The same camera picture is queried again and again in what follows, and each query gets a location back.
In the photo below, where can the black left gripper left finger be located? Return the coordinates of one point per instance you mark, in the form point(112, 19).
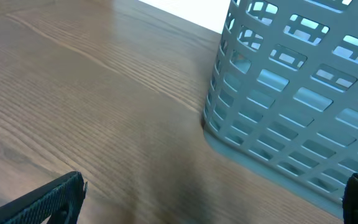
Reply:
point(58, 201)

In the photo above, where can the grey plastic lattice basket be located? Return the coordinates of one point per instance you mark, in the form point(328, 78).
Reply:
point(283, 98)

